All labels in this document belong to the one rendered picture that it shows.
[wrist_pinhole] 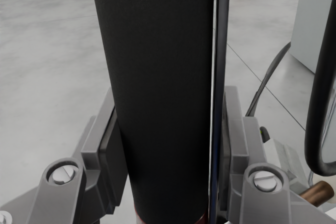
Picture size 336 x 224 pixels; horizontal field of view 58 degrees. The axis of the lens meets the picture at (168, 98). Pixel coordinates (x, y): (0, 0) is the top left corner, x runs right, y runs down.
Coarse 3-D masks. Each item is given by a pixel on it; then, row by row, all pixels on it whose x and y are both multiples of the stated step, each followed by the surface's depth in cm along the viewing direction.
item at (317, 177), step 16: (320, 48) 14; (320, 64) 15; (320, 80) 15; (320, 96) 15; (320, 112) 16; (320, 128) 17; (304, 144) 18; (320, 144) 18; (320, 160) 19; (320, 176) 23
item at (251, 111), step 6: (288, 42) 41; (282, 48) 43; (288, 48) 40; (282, 54) 40; (276, 60) 41; (270, 66) 45; (276, 66) 40; (270, 72) 40; (264, 78) 44; (264, 84) 40; (258, 90) 43; (258, 96) 40; (252, 102) 41; (252, 108) 40; (246, 114) 41; (252, 114) 48
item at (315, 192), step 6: (312, 186) 23; (318, 186) 23; (324, 186) 23; (330, 186) 23; (306, 192) 22; (312, 192) 22; (318, 192) 22; (324, 192) 22; (330, 192) 23; (306, 198) 22; (312, 198) 22; (318, 198) 22; (324, 198) 22; (312, 204) 22; (318, 204) 22
